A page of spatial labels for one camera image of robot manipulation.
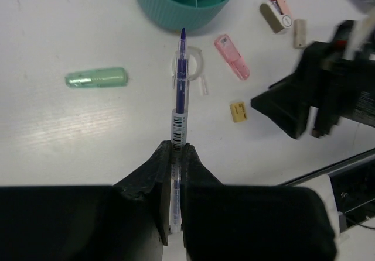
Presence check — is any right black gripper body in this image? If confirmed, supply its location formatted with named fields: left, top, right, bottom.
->
left=311, top=20, right=374, bottom=138

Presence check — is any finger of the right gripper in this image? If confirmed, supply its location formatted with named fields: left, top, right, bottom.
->
left=269, top=42, right=325, bottom=103
left=251, top=91, right=310, bottom=139

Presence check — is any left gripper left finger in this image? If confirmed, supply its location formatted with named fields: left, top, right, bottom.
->
left=1, top=141, right=172, bottom=260

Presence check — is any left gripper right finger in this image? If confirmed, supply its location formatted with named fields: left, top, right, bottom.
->
left=181, top=145, right=337, bottom=260

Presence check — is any small yellow eraser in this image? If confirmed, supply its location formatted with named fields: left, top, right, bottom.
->
left=230, top=101, right=248, bottom=123

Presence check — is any grey eraser block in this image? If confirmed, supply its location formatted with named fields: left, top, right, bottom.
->
left=293, top=19, right=307, bottom=49

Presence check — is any pink and grey stapler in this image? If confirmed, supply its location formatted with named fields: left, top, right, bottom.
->
left=259, top=0, right=293, bottom=34

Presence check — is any pink translucent correction tape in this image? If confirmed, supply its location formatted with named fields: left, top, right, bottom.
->
left=214, top=34, right=250, bottom=80

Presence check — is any clear tape roll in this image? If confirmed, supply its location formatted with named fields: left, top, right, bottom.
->
left=171, top=46, right=204, bottom=81

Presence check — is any teal round compartment organizer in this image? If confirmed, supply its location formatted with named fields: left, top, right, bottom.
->
left=137, top=0, right=229, bottom=32

